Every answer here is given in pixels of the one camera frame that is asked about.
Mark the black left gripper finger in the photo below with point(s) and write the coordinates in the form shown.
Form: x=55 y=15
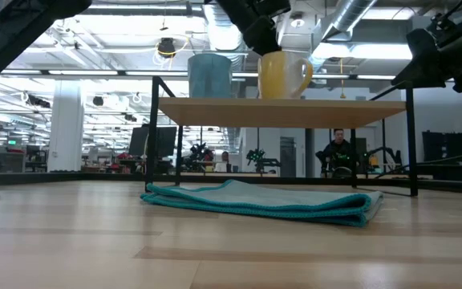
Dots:
x=263 y=38

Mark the blue ceramic mug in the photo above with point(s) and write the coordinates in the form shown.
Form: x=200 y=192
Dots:
x=209 y=76

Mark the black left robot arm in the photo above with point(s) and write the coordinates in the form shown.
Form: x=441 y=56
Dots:
x=14 y=32

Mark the black cabinet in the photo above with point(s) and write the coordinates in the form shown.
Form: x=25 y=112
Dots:
x=451 y=154

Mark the black ceiling device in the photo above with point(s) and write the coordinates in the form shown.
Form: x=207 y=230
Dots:
x=167 y=47

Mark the person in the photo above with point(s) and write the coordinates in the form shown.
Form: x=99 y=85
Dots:
x=338 y=152
x=224 y=162

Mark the black computer monitor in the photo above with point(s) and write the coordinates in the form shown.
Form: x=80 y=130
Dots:
x=152 y=140

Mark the teal folded cloth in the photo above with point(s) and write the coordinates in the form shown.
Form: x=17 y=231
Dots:
x=263 y=200

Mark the white pillar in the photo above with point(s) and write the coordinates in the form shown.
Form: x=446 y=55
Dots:
x=66 y=128

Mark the wooden shelf black metal frame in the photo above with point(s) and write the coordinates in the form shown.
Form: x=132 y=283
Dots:
x=279 y=113

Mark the silver ceiling duct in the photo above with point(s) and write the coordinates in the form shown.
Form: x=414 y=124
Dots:
x=349 y=16

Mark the black table edge rail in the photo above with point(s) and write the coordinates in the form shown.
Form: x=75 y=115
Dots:
x=54 y=176

